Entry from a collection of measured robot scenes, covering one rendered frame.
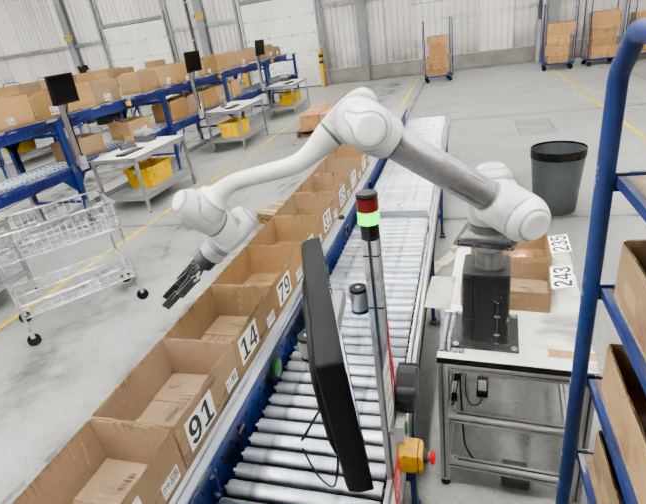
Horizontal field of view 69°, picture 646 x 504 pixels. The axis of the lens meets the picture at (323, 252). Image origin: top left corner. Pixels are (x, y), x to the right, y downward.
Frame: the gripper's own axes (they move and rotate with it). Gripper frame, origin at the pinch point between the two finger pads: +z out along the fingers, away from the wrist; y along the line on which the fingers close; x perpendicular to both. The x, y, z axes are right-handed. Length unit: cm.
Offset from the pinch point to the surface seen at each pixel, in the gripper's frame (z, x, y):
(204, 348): 6.9, -20.0, -7.6
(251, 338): -3.7, -34.3, -2.5
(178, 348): 15.3, -15.1, -2.1
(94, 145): 145, 25, 576
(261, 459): 14, -47, -40
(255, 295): -9.2, -36.6, 24.0
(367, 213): -71, 2, -59
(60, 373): 173, -35, 154
